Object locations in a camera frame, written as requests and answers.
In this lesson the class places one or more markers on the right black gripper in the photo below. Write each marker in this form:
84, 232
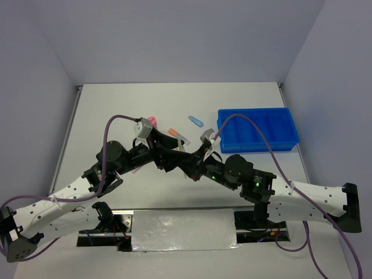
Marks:
196, 162

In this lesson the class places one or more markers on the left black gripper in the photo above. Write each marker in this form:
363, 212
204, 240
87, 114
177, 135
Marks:
161, 151

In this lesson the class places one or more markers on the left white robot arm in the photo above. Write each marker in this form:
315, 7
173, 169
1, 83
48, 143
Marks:
78, 206

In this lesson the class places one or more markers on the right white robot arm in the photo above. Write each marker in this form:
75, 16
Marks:
274, 199

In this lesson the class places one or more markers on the orange capped clear tube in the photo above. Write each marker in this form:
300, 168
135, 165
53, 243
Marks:
176, 134

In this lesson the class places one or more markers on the pink capped glue bottle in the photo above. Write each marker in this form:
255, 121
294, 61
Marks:
153, 121

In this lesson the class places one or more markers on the light blue eraser stick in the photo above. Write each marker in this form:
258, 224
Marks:
196, 121

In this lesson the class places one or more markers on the blue divided plastic bin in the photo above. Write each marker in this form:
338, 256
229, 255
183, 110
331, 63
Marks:
240, 136

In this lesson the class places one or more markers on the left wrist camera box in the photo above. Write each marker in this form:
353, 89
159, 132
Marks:
143, 128

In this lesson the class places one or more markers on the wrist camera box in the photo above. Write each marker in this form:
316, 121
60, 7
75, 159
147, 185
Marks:
143, 128
212, 141

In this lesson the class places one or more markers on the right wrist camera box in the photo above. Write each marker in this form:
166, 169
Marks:
212, 141

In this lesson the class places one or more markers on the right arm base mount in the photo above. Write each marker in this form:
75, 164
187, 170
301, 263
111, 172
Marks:
249, 230

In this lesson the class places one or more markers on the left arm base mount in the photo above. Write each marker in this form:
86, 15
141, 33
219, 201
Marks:
113, 230

